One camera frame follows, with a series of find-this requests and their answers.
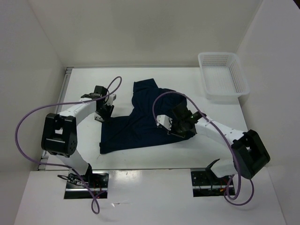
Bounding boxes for navy blue shorts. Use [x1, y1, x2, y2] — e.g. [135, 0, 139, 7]
[99, 78, 195, 154]

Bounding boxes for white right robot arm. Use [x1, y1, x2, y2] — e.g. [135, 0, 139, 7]
[157, 104, 270, 184]

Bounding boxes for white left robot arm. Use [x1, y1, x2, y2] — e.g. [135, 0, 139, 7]
[41, 86, 116, 188]

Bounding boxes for white plastic basket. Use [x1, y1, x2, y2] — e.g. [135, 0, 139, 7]
[198, 52, 250, 103]

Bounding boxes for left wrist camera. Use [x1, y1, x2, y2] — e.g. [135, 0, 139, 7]
[105, 94, 116, 105]

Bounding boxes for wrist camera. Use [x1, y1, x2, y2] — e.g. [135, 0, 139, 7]
[105, 94, 116, 105]
[156, 115, 173, 131]

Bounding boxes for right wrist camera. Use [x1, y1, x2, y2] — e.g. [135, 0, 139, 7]
[156, 115, 173, 131]

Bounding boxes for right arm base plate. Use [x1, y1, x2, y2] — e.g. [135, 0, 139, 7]
[190, 168, 231, 197]

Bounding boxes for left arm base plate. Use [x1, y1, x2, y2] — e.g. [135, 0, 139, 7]
[58, 170, 109, 199]

